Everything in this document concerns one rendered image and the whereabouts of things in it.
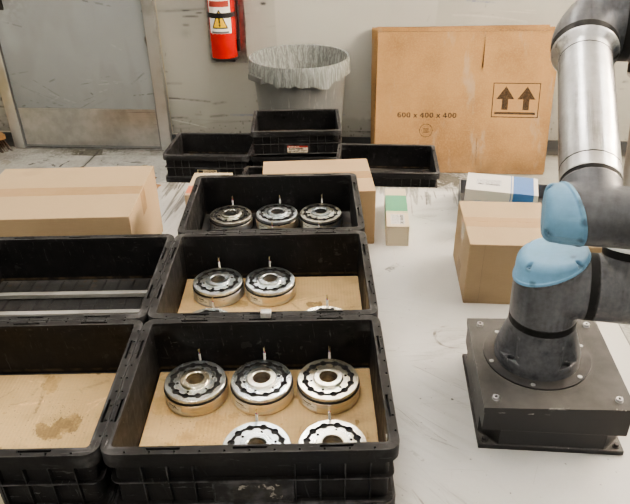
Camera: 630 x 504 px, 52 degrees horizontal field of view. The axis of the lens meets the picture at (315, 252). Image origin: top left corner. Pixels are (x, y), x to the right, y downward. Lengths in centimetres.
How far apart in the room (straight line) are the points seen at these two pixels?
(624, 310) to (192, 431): 72
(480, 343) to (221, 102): 323
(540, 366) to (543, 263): 19
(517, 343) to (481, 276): 36
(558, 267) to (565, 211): 31
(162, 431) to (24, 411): 24
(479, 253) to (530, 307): 37
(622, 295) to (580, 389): 19
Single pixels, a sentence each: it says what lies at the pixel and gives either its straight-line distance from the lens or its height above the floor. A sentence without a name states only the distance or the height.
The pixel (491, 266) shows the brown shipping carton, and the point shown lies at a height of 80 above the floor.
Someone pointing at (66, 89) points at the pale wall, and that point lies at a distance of 455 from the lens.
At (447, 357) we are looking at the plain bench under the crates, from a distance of 140.
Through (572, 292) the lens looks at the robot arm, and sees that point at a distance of 114.
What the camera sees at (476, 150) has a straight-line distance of 401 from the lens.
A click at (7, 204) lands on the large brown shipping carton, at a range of 173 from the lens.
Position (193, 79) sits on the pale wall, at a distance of 427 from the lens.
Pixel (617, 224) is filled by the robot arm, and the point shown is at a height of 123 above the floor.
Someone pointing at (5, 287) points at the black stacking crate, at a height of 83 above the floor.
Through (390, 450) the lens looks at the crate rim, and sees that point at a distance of 90.
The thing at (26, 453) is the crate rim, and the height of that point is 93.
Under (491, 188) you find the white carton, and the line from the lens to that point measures 192.
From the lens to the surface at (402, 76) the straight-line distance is 393.
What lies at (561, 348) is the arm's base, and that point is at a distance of 121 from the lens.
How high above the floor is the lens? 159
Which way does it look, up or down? 31 degrees down
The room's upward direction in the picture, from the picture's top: 1 degrees counter-clockwise
